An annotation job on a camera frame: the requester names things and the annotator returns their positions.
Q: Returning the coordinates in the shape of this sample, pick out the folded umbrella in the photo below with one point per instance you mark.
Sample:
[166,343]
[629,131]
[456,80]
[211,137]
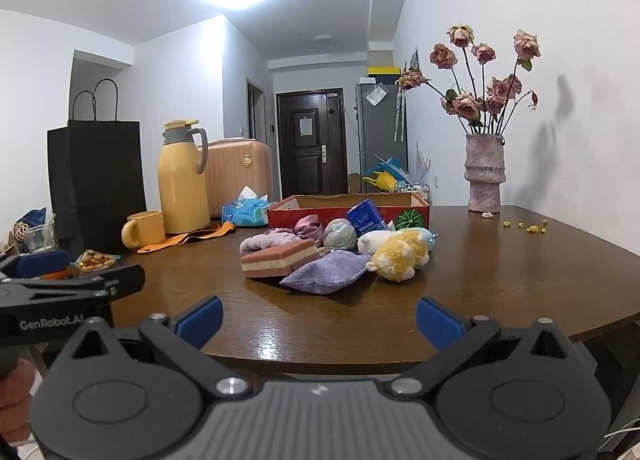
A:
[399,115]

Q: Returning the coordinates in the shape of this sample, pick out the pink fuzzy plush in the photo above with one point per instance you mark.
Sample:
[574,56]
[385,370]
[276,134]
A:
[265,240]

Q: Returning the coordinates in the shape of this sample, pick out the yellow crumbs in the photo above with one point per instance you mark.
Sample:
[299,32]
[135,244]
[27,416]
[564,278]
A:
[532,228]

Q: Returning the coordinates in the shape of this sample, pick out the yellow thermos jug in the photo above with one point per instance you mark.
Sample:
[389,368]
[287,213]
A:
[182,185]

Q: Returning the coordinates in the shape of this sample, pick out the red cardboard box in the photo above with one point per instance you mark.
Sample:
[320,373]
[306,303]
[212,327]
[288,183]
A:
[300,216]

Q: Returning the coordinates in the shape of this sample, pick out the yellow alpaca plush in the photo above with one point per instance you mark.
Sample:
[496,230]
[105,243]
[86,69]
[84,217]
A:
[400,257]

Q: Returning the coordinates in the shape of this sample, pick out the pink satin scrunchie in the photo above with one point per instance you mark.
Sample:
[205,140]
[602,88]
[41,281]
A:
[307,229]

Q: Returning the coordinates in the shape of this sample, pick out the dark wooden door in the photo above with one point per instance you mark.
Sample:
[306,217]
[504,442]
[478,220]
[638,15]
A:
[310,165]

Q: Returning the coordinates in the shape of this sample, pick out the pink ceramic vase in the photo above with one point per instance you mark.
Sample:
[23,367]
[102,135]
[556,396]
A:
[484,175]

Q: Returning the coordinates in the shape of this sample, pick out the dried pink roses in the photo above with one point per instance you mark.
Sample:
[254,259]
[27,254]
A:
[467,105]

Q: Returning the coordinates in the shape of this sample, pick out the grey refrigerator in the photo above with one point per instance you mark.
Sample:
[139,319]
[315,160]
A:
[375,140]

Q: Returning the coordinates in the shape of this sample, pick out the white plush toy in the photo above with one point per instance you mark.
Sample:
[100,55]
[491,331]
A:
[372,240]

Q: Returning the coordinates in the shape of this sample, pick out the blue shopping bag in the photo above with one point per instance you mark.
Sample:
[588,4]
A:
[390,170]

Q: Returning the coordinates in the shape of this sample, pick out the yellow box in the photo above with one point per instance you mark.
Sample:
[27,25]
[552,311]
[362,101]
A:
[382,71]

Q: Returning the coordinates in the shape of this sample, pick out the peach suitcase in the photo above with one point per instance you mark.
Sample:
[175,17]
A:
[240,170]

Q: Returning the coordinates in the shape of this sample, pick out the green pink plush ball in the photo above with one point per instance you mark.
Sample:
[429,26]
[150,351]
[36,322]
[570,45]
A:
[340,235]

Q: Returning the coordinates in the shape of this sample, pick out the person's left hand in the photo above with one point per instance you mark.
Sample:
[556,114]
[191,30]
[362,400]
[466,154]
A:
[15,405]

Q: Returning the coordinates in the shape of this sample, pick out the light blue plush toy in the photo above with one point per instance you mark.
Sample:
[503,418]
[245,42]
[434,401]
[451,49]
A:
[431,236]

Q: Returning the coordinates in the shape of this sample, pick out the clear glass cup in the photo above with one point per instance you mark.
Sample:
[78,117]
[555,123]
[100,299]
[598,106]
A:
[41,237]

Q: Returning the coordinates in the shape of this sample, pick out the paper on refrigerator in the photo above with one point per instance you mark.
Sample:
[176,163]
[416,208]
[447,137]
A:
[376,96]

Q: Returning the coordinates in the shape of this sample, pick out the open nut snack packet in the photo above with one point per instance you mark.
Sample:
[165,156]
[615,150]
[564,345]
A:
[95,262]

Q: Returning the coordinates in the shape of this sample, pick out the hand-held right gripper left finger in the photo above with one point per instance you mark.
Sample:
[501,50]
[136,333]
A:
[202,322]

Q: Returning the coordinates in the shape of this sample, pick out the dark blue bag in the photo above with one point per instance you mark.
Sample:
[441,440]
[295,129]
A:
[32,220]

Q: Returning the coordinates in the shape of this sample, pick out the purple fabric pouch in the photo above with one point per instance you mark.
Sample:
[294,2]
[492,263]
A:
[325,272]

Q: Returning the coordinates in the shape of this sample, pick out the green watermelon plush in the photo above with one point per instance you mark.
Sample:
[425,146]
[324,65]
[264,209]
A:
[410,219]

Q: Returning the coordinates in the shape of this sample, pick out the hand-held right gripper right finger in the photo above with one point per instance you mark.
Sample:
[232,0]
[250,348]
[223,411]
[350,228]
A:
[440,322]

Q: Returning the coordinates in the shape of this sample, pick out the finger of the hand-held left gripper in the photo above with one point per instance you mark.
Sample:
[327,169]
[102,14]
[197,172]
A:
[42,262]
[117,277]

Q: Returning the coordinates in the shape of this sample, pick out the yellow mug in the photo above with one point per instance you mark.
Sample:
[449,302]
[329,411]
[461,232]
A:
[147,229]

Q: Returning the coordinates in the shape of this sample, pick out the pink cake plush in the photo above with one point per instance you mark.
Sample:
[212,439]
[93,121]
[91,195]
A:
[277,260]

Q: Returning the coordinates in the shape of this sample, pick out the black paper bag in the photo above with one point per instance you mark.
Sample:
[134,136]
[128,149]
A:
[100,180]

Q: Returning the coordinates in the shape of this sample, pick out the blue soft tissue packet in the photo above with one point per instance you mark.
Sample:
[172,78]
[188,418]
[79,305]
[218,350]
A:
[245,214]

